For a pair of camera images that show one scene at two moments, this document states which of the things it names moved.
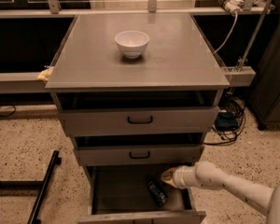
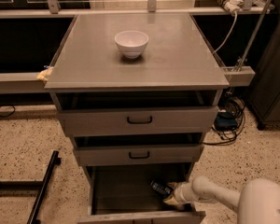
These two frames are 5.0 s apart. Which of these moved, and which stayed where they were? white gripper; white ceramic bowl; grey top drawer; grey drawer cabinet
Moved: white gripper
Stayed: grey top drawer; white ceramic bowl; grey drawer cabinet
